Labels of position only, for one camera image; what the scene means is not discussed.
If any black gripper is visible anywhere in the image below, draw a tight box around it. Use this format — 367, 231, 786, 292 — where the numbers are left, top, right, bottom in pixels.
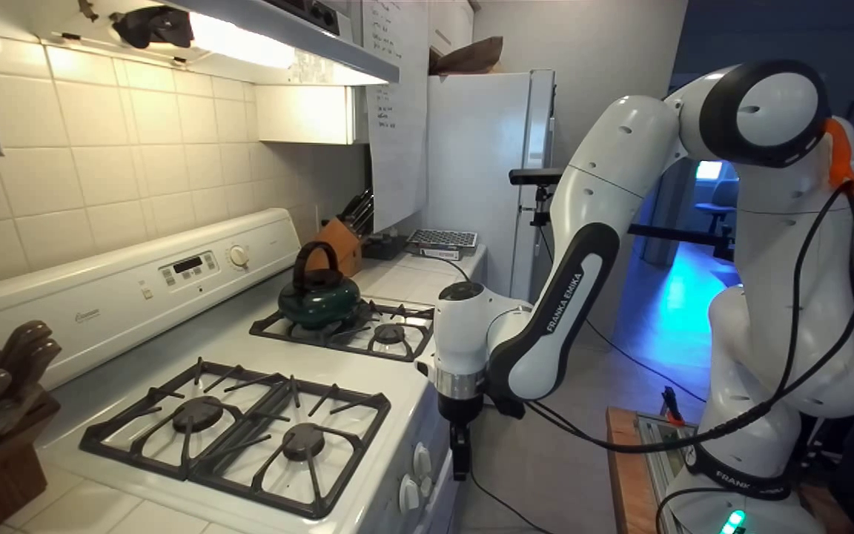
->
438, 397, 484, 482

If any white stove knob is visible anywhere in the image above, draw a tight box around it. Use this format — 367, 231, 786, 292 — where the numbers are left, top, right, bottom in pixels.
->
413, 443, 433, 483
398, 474, 422, 514

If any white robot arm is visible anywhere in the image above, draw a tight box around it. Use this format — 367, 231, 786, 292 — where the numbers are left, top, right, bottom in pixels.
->
423, 60, 854, 534

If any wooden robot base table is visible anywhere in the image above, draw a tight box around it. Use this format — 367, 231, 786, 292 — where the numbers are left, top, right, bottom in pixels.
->
604, 409, 659, 534

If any white gas stove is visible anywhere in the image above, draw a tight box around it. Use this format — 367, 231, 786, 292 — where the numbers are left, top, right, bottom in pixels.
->
0, 207, 457, 534

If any rear black burner grate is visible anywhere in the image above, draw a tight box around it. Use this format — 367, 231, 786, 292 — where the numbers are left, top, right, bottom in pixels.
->
248, 299, 433, 363

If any black burner grate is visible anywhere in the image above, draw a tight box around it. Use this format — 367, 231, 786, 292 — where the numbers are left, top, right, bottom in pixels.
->
248, 299, 433, 363
81, 358, 390, 520

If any front black burner grate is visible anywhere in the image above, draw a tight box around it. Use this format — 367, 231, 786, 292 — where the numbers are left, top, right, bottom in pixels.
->
81, 358, 390, 520

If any dark green kettle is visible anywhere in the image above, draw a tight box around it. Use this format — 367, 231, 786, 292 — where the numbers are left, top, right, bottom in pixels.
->
278, 241, 362, 330

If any far wooden knife block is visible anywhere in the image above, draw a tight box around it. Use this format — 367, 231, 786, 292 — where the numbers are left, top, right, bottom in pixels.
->
318, 194, 374, 277

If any white refrigerator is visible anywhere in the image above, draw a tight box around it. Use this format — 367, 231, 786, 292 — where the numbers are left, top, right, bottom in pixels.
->
422, 72, 554, 299

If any range hood with light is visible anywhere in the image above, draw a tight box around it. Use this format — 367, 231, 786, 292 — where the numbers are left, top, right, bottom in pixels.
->
32, 0, 401, 87

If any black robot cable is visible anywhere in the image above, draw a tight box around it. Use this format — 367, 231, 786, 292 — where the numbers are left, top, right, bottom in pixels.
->
484, 180, 854, 456

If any black camera on hood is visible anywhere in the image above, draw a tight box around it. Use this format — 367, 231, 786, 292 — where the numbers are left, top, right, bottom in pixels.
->
112, 5, 193, 50

